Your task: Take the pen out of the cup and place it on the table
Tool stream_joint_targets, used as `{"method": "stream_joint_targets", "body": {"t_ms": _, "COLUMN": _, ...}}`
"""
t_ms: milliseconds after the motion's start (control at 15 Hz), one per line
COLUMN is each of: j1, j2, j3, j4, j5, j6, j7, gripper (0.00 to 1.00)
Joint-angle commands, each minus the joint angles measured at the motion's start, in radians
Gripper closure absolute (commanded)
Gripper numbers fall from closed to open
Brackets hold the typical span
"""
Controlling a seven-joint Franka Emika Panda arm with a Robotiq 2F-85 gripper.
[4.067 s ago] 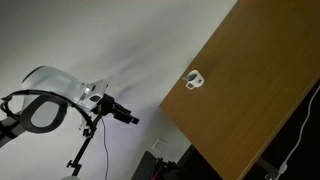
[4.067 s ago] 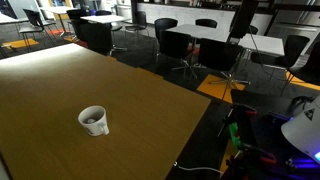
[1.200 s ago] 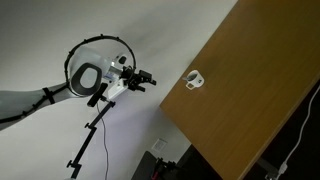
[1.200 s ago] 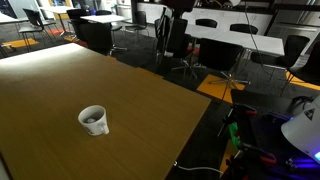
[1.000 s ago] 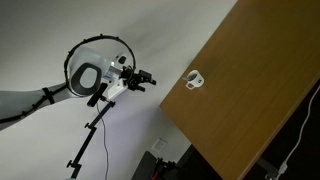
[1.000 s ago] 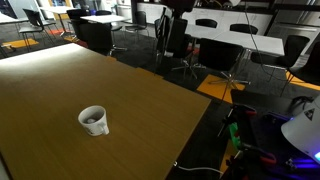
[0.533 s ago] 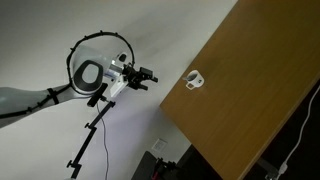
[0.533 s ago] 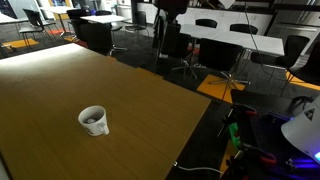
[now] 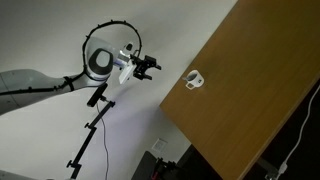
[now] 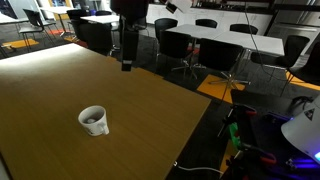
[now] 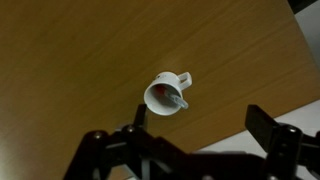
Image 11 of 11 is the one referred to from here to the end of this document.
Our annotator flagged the white plastic cup with handle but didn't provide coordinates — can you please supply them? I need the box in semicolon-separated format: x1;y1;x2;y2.
143;70;194;117

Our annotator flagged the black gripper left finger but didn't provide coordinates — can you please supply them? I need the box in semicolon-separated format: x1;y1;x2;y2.
63;103;192;180

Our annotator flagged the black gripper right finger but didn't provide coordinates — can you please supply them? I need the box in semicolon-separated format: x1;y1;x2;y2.
244;104;320;180

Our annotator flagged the clear pen with red tip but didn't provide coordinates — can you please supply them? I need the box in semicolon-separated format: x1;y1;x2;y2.
156;84;190;111

